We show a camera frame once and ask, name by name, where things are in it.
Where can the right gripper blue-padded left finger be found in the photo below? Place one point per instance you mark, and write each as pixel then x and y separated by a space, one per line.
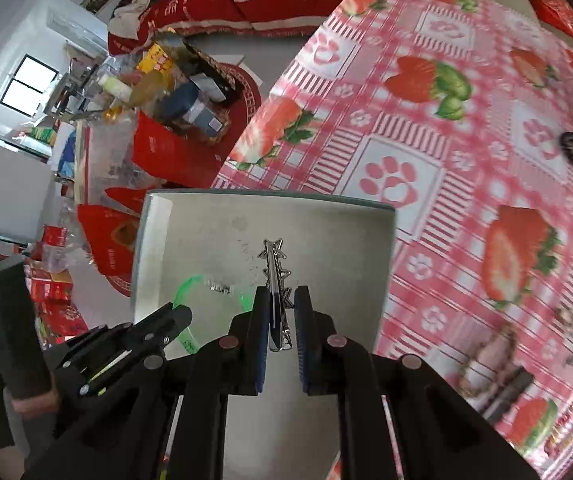
pixel 198 388

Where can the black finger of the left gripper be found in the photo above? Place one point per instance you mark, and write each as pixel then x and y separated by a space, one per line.
pixel 166 322

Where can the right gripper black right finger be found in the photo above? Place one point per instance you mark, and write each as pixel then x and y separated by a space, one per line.
pixel 398 418

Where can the green plastic bangle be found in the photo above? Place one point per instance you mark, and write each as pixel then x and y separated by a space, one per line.
pixel 213 304

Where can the silver star hair clip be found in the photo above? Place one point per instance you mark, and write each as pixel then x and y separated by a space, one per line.
pixel 279 295

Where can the black scalloped hair clip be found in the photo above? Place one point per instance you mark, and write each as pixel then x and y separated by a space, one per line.
pixel 507 395

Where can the person's left hand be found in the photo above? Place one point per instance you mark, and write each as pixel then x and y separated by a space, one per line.
pixel 44 403

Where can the red gift box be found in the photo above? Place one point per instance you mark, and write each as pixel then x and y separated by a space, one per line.
pixel 47 286

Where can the red snack bag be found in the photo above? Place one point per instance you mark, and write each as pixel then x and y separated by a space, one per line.
pixel 164 155

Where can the dark lidded jar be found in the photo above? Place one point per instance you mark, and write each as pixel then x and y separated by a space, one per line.
pixel 186 104

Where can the yellow snack package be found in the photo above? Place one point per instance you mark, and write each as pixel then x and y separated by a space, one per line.
pixel 155 58

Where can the pink strawberry tablecloth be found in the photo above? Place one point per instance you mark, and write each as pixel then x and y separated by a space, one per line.
pixel 449 111

